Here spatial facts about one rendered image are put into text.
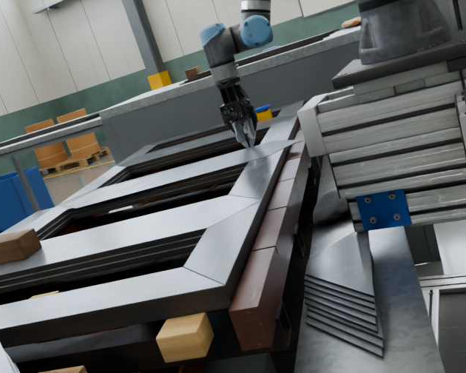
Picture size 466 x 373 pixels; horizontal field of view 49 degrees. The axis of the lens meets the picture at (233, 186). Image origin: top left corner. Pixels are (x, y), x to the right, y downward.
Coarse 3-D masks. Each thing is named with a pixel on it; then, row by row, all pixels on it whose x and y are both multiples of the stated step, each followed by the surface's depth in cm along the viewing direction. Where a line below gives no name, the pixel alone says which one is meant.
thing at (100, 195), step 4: (120, 184) 161; (104, 188) 163; (108, 188) 161; (112, 188) 159; (116, 188) 157; (100, 192) 158; (104, 192) 156; (108, 192) 154; (92, 196) 156; (96, 196) 155; (100, 196) 153; (104, 196) 151; (88, 200) 153; (92, 200) 151; (96, 200) 149; (100, 200) 148; (84, 204) 148; (88, 204) 147
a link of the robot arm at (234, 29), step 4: (236, 24) 142; (232, 28) 141; (236, 28) 140; (232, 32) 140; (236, 32) 140; (272, 32) 141; (232, 36) 140; (236, 36) 140; (272, 36) 141; (236, 40) 140; (272, 40) 143; (236, 44) 141; (240, 44) 141; (236, 48) 141; (240, 48) 142; (244, 48) 142; (248, 48) 142; (252, 48) 143; (240, 52) 144
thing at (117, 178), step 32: (224, 128) 214; (160, 160) 188; (160, 192) 142; (64, 224) 145; (256, 224) 91; (96, 256) 100; (128, 256) 98; (160, 256) 96; (0, 288) 106; (224, 288) 68; (64, 320) 75; (96, 320) 74; (128, 320) 73
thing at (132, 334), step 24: (216, 312) 78; (96, 336) 83; (120, 336) 80; (144, 336) 78; (216, 336) 73; (288, 336) 74; (24, 360) 82; (48, 360) 81; (72, 360) 80; (96, 360) 79; (120, 360) 78; (144, 360) 77; (192, 360) 76
